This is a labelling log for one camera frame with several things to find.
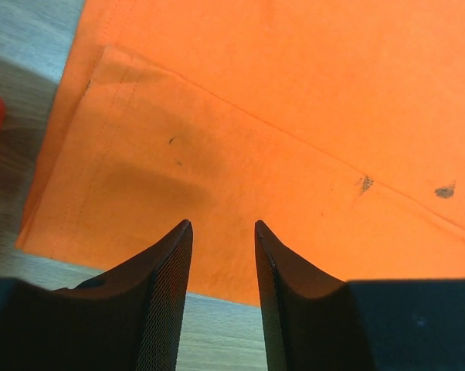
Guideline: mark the orange t shirt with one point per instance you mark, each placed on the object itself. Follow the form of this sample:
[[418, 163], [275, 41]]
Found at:
[[340, 124]]

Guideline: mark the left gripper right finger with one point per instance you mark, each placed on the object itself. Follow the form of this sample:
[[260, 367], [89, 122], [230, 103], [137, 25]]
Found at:
[[309, 317]]

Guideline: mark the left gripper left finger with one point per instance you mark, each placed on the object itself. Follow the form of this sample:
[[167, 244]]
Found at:
[[127, 318]]

